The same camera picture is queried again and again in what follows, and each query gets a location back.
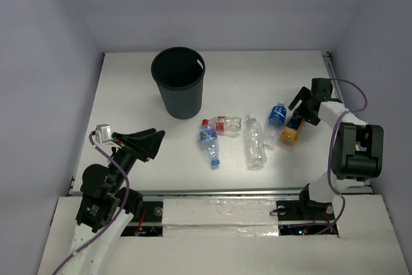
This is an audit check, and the blue label water bottle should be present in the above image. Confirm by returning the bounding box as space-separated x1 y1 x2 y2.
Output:
264 102 287 148

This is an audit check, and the orange juice bottle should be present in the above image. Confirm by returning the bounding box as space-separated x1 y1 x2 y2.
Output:
279 117 304 146

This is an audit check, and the colourful label blue cap bottle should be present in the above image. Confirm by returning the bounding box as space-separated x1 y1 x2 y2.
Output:
199 126 220 167

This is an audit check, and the red label clear bottle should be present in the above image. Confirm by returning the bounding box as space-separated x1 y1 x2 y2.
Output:
202 116 241 137

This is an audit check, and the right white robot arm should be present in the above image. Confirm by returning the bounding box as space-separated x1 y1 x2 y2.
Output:
284 78 384 220

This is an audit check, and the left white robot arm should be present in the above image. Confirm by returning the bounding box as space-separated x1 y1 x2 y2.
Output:
54 124 165 274

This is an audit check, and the black plastic waste bin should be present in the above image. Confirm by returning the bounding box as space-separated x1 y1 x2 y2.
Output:
151 46 206 120

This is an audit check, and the clear unlabelled plastic bottle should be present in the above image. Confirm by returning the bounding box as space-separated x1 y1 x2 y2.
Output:
245 115 267 169

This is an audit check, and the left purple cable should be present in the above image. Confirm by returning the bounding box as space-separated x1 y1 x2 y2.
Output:
51 129 131 275

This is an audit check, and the purple cable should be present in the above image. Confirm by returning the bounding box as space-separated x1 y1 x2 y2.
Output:
51 129 131 275
302 78 368 236

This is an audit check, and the metal rail right side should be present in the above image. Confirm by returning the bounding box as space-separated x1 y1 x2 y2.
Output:
323 51 371 185

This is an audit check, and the metal rail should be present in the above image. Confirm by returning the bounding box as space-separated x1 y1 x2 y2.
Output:
323 51 371 185
67 184 373 196

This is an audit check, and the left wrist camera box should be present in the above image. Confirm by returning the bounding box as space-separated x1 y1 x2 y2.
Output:
92 124 113 145

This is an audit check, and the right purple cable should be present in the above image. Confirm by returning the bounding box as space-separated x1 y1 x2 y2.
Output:
302 78 368 236

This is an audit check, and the metal rail front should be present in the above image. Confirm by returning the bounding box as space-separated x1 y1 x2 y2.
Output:
67 184 373 196

